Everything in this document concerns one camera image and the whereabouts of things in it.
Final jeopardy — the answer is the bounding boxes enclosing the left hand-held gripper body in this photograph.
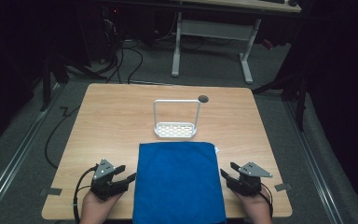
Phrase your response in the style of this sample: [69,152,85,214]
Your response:
[89,158,128,202]

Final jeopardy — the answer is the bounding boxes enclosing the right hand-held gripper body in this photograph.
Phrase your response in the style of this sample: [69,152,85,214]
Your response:
[227,161,274,197]

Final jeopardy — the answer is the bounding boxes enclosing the blue cloth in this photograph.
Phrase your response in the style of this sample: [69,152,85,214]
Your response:
[131,141,228,224]

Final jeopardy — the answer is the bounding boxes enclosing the person's right hand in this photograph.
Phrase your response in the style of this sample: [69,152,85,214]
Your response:
[234,190,273,224]

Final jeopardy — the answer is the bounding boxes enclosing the person's left hand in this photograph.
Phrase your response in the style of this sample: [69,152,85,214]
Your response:
[79,189,124,224]

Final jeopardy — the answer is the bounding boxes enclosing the grey tape strip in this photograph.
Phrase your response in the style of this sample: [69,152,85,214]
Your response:
[273,182,294,192]
[39,187,63,197]

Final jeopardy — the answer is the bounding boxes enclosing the black stand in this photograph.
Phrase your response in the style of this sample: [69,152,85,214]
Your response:
[251,46,310,133]
[38,50,106,113]

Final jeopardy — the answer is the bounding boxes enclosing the small red object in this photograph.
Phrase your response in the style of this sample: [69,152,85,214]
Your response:
[261,38,275,50]

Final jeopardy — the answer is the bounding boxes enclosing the white-framed desk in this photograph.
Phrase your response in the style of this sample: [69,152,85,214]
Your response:
[171,0,302,86]

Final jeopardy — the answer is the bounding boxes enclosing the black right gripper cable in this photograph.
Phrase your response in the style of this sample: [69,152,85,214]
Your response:
[260,182,275,218]

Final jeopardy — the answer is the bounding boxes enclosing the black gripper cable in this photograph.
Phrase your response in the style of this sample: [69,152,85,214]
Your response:
[72,165,99,224]
[260,182,275,218]

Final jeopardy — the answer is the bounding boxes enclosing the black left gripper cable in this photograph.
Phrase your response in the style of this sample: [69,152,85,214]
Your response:
[72,165,99,224]

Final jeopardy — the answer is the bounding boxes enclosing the black floor cable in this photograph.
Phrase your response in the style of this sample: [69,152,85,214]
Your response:
[44,105,82,171]

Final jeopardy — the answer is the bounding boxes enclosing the white rack with handle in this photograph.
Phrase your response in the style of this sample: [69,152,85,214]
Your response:
[152,99,202,139]

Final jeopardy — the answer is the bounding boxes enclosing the metal floor rail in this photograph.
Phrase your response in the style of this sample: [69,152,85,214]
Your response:
[0,83,63,217]
[282,100,345,224]

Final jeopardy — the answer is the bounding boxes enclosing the black looped cables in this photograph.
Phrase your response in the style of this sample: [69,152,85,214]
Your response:
[101,18,145,85]

